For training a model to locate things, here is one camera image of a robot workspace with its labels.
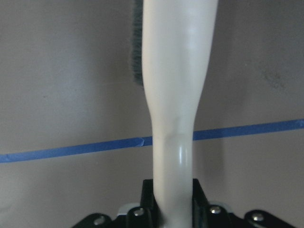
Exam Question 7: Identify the white hand brush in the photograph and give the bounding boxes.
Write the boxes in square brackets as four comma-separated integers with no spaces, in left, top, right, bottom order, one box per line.
[131,0,218,228]

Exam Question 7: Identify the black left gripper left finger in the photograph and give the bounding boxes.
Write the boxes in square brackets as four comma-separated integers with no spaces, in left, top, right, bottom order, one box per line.
[126,179,160,228]

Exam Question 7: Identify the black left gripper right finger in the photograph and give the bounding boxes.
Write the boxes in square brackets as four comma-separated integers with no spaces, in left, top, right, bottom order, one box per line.
[192,179,228,228]

